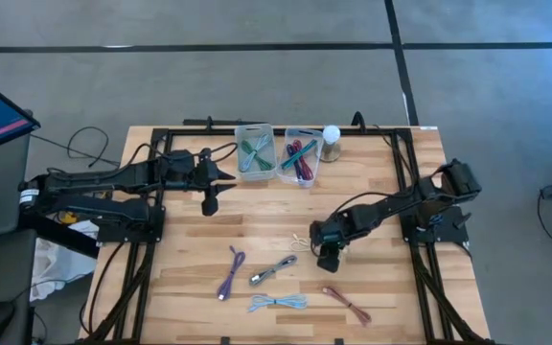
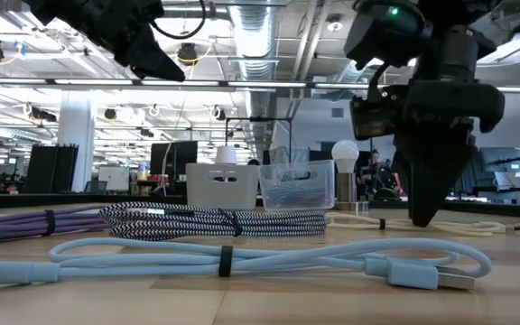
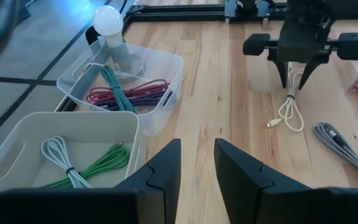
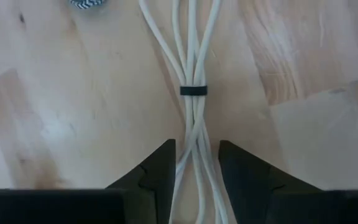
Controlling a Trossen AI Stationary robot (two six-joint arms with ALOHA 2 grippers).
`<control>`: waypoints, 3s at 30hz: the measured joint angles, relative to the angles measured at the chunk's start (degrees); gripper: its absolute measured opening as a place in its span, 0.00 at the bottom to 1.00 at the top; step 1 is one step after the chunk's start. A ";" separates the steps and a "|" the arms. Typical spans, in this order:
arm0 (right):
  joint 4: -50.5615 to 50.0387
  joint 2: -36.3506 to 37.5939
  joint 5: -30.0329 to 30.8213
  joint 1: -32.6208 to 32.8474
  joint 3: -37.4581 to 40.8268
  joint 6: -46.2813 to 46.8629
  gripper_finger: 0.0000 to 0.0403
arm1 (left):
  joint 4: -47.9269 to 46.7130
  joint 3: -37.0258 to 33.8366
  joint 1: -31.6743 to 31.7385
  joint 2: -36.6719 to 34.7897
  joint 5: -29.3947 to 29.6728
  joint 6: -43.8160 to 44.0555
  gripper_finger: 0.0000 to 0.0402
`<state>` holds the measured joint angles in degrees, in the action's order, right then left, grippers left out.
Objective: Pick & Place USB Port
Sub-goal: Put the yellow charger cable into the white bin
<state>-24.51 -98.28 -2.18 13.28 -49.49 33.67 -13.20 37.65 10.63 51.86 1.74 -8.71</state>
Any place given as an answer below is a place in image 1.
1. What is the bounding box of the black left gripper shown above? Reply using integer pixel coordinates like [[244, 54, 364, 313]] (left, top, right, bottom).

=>
[[193, 147, 237, 217]]

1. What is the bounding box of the cream USB cable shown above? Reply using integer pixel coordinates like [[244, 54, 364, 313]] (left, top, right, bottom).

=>
[[289, 233, 348, 263]]

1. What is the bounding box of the green USB cable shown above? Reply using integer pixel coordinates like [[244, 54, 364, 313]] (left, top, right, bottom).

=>
[[240, 138, 275, 172]]

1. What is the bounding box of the light blue USB cable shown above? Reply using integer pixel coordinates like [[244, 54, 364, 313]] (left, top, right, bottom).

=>
[[240, 132, 272, 173], [248, 293, 309, 313]]

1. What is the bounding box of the maroon USB cable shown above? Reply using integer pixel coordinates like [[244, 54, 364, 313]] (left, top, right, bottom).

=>
[[292, 139, 314, 181]]

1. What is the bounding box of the brown USB cable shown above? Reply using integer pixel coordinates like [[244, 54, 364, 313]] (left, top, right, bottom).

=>
[[322, 286, 372, 327]]

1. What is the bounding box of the dark purple USB cable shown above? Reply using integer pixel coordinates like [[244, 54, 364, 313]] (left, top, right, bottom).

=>
[[286, 143, 306, 181]]

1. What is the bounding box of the teal USB cable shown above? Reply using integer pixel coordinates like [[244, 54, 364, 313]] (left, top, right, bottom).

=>
[[280, 139, 318, 171]]

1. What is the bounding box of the lilac USB cable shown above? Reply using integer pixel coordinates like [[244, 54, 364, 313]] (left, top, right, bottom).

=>
[[216, 245, 247, 302]]

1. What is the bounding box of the frosted plastic bin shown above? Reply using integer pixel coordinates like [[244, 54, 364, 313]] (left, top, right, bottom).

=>
[[234, 123, 278, 182]]

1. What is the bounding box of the clear plastic bin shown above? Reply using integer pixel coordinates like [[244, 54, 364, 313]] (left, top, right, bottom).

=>
[[275, 126, 325, 189]]

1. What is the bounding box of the white light bulb on base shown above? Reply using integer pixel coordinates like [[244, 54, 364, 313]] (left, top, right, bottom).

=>
[[320, 125, 342, 163]]

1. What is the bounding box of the white plastic bag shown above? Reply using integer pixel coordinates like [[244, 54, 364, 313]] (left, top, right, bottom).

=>
[[30, 229, 100, 302]]

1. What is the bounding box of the grey desk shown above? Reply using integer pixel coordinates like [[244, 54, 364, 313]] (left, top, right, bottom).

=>
[[0, 133, 33, 243]]

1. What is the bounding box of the black aluminium table frame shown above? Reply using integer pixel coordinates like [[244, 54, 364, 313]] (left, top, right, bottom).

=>
[[77, 110, 497, 345]]

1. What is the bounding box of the grey USB cable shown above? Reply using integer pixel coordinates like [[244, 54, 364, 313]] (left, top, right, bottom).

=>
[[248, 254, 299, 288]]

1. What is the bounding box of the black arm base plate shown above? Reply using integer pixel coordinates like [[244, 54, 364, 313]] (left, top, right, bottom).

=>
[[399, 204, 473, 244], [96, 205, 166, 244]]

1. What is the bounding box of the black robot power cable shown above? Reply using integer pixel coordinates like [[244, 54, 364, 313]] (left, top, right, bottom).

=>
[[374, 124, 415, 182]]

